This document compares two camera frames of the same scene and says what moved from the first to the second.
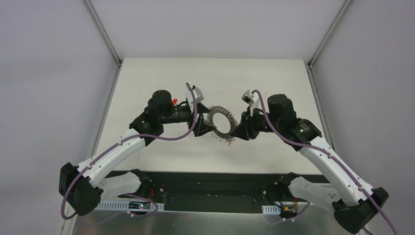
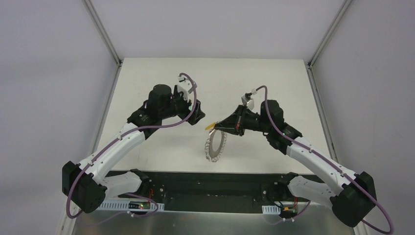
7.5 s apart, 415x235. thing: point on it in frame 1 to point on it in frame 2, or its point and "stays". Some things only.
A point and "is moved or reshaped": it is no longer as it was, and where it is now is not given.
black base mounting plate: (214, 192) stays
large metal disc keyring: (233, 121) is moved or reshaped
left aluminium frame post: (102, 31) stays
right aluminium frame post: (310, 63) stays
